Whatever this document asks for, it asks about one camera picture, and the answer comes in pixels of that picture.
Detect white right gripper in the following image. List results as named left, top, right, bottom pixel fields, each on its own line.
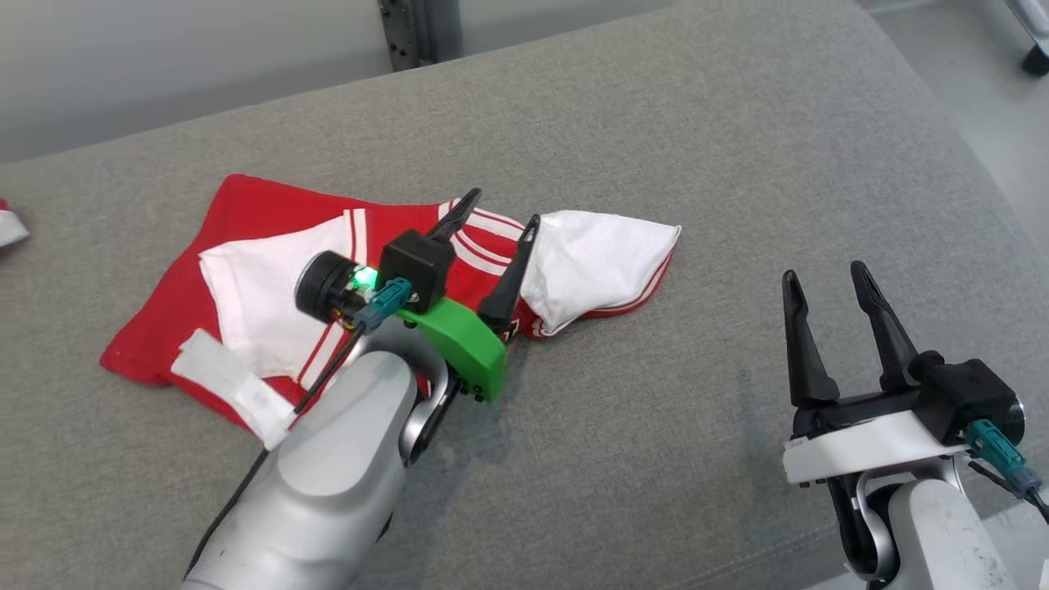
left=782, top=261, right=970, bottom=487

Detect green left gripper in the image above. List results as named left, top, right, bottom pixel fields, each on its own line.
left=395, top=188, right=542, bottom=403

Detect red and white basketball jersey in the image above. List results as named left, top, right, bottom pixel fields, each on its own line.
left=100, top=174, right=683, bottom=450

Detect red shorts with white stripe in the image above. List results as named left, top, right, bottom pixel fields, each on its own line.
left=0, top=197, right=31, bottom=248

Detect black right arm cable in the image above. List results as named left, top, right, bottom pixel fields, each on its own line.
left=964, top=420, right=1049, bottom=525

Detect grey metal post with bracket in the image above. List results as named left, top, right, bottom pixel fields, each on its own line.
left=377, top=0, right=461, bottom=73

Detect grey frame leg, black foot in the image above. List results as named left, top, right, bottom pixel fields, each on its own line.
left=1004, top=0, right=1049, bottom=79

